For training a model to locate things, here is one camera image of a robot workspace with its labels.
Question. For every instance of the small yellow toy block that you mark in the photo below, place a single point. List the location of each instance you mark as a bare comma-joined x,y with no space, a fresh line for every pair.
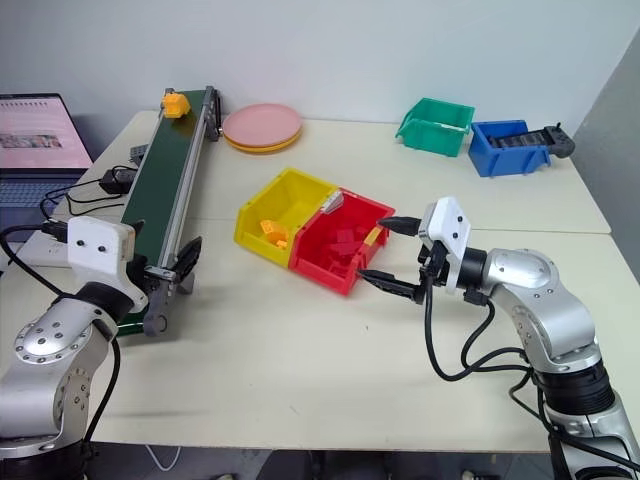
280,244

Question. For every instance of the red toy block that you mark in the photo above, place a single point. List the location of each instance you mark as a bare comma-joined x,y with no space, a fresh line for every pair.
340,251
349,236

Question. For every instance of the yellow storage bin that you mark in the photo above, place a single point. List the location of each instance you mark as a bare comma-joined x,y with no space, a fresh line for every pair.
295,195

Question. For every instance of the blue storage bin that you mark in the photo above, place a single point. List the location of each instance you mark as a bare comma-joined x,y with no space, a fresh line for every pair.
505,160

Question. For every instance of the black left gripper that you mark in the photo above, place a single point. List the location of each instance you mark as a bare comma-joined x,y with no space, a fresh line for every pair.
144,277

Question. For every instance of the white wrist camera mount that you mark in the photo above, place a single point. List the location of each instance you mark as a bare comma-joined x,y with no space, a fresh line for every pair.
95,245
450,220

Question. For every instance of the pink plate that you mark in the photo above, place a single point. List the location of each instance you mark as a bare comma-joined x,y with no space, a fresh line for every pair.
262,122

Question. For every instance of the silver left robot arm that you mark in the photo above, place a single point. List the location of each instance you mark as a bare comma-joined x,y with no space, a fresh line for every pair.
45,345

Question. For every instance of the small yellow flat piece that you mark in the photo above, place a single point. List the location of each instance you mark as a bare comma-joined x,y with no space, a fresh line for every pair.
372,236

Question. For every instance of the small grey box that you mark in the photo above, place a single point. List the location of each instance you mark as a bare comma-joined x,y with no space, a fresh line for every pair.
139,154

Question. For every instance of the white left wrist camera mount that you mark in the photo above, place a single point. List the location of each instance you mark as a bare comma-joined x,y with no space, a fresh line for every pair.
95,245

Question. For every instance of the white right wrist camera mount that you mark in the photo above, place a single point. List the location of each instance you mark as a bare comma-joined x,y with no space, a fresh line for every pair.
450,220

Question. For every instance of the green storage bin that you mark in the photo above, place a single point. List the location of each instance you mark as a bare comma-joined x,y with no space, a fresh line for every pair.
435,137

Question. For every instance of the yellow plate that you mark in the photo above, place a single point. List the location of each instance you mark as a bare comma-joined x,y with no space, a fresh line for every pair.
260,149

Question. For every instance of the grey white toy block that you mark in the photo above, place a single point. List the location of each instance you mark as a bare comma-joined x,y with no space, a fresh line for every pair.
334,202

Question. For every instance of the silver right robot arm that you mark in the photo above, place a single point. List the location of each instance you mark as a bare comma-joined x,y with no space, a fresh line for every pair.
530,280

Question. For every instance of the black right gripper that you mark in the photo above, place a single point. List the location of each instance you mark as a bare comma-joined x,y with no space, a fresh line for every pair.
434,265

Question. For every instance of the open laptop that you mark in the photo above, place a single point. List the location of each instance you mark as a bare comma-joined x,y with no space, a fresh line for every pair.
35,135

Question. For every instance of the black power adapter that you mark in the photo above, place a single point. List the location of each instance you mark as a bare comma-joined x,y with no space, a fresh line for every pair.
117,180

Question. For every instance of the red storage bin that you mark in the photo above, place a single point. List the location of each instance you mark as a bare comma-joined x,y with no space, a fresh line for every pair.
320,272

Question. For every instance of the large yellow toy block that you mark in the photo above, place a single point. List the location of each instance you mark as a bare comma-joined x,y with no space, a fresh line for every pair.
272,230

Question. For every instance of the black handheld controller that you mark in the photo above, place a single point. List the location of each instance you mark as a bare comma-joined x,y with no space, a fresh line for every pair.
557,140

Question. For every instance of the green conveyor belt grey frame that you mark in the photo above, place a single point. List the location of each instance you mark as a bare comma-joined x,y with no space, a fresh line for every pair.
155,175

